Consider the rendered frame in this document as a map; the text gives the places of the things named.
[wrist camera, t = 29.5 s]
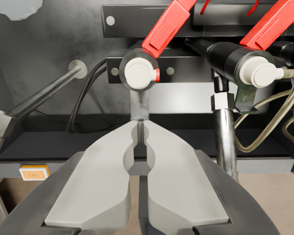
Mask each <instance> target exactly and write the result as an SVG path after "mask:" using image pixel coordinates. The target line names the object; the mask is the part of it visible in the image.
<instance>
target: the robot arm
mask: <svg viewBox="0 0 294 235"><path fill-rule="evenodd" d="M141 132H142V143H144V144H145V145H146V146H147V164H148V166H149V167H150V168H151V169H152V170H151V171H150V173H149V174H148V177H147V188H148V215H149V222H150V224H151V225H152V226H153V227H154V228H156V229H158V230H159V231H161V232H163V233H165V234H166V235H281V233H280V232H279V230H278V229H277V227H276V226H275V224H274V223H273V221H272V220H271V218H270V217H269V216H268V214H267V213H266V212H265V210H264V209H263V208H262V207H261V205H260V204H259V203H258V202H257V201H256V200H255V199H254V198H253V197H252V196H251V195H250V194H249V193H248V192H247V191H246V190H245V189H244V188H243V187H242V186H241V185H240V184H239V183H238V182H237V181H235V180H234V179H233V178H232V177H231V176H230V175H229V174H228V173H227V172H226V171H224V170H223V169H222V168H221V167H220V166H219V165H218V164H217V163H215V162H214V161H213V160H212V159H211V158H210V157H209V156H207V155H206V154H205V153H204V152H203V151H202V150H195V149H194V148H193V147H192V146H190V145H189V144H188V143H187V142H186V141H184V140H183V139H181V138H180V137H179V136H177V135H175V134H174V133H172V132H170V131H168V130H166V129H164V128H163V127H161V126H159V125H157V124H155V123H153V122H151V121H149V120H146V121H144V122H139V121H135V120H133V121H130V122H128V123H127V124H125V125H123V126H121V127H119V128H117V129H115V130H113V131H112V132H110V133H108V134H106V135H104V136H103V137H101V138H100V139H99V140H97V141H96V142H95V143H93V144H92V145H91V146H90V147H89V148H87V149H86V150H85V151H84V152H77V153H75V154H74V155H73V156H72V157H71V158H70V159H68V160H67V161H66V162H65V163H64V164H62V165H61V166H60V167H59V168H58V169H56V170H55V171H54V172H53V173H52V174H51V175H50V176H49V177H47V178H46V179H45V180H44V181H43V182H42V183H40V184H39V185H38V186H37V187H36V188H34V189H33V190H32V191H31V192H30V193H29V194H28V195H27V196H26V197H25V198H24V199H23V200H22V201H21V202H20V203H19V204H18V205H17V206H16V207H15V208H14V209H13V210H12V211H11V213H10V214H9V215H8V216H7V217H6V219H5V220H4V221H3V222H2V223H1V225H0V235H113V234H114V233H116V232H118V231H119V230H121V229H122V228H124V227H125V226H126V225H127V223H128V221H129V215H130V207H131V193H130V179H129V174H128V170H129V169H130V168H131V167H132V166H133V164H134V154H133V149H134V147H135V146H136V145H137V144H138V143H140V136H141Z"/></svg>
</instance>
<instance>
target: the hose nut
mask: <svg viewBox="0 0 294 235"><path fill-rule="evenodd" d="M17 120H18V119H17V118H15V117H12V116H10V115H9V113H8V112H5V111H1V110H0V137H10V135H11V133H12V131H13V128H14V126H15V124H16V122H17Z"/></svg>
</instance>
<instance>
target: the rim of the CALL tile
mask: <svg viewBox="0 0 294 235"><path fill-rule="evenodd" d="M19 170H20V172H21V175H22V177H23V180H45V179H25V178H24V176H23V173H22V171H43V172H44V175H45V178H47V177H48V173H47V170H46V168H45V167H40V168H20V169H19Z"/></svg>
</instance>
